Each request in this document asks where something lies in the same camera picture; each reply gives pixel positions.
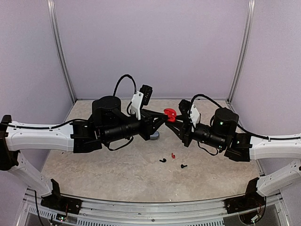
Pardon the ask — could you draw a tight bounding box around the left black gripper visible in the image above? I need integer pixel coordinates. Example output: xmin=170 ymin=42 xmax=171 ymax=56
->
xmin=103 ymin=108 xmax=168 ymax=144

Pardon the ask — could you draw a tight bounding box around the purple earbud charging case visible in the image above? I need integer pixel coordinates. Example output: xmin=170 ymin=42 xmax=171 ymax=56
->
xmin=150 ymin=131 xmax=160 ymax=140

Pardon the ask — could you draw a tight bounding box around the red round charging case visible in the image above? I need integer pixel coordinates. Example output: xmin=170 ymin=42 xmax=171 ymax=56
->
xmin=164 ymin=108 xmax=177 ymax=122

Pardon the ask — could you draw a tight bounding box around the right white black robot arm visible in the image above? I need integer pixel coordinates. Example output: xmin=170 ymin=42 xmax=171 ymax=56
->
xmin=164 ymin=108 xmax=301 ymax=209

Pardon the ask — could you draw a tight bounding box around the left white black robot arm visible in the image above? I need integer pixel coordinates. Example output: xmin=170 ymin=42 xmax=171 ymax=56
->
xmin=0 ymin=93 xmax=168 ymax=210

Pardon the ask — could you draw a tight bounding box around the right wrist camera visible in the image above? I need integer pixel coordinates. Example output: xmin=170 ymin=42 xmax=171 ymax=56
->
xmin=179 ymin=99 xmax=201 ymax=132

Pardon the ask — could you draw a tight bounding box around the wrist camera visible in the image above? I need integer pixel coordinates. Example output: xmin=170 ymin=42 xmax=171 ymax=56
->
xmin=129 ymin=85 xmax=153 ymax=120
xmin=179 ymin=99 xmax=201 ymax=132

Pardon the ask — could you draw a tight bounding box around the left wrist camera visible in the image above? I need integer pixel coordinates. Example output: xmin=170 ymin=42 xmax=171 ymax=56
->
xmin=129 ymin=85 xmax=153 ymax=120

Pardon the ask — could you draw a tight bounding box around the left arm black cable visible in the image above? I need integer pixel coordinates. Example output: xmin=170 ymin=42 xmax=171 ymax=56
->
xmin=112 ymin=74 xmax=138 ymax=97

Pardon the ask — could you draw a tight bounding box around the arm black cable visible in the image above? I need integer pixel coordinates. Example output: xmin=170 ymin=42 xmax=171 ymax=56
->
xmin=112 ymin=74 xmax=138 ymax=97
xmin=189 ymin=94 xmax=301 ymax=141

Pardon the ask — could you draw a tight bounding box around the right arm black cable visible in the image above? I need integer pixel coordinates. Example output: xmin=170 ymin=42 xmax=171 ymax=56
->
xmin=189 ymin=94 xmax=301 ymax=141

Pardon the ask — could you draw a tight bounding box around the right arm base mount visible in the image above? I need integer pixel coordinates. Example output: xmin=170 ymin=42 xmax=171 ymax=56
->
xmin=224 ymin=195 xmax=266 ymax=214

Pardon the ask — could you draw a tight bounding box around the front aluminium rail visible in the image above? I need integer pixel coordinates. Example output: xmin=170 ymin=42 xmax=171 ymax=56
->
xmin=17 ymin=186 xmax=291 ymax=226

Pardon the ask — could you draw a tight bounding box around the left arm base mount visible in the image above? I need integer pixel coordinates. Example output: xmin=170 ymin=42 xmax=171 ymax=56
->
xmin=41 ymin=195 xmax=82 ymax=215

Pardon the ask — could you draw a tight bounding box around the right aluminium frame post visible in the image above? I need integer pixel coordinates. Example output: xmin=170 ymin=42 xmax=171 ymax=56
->
xmin=227 ymin=0 xmax=256 ymax=104

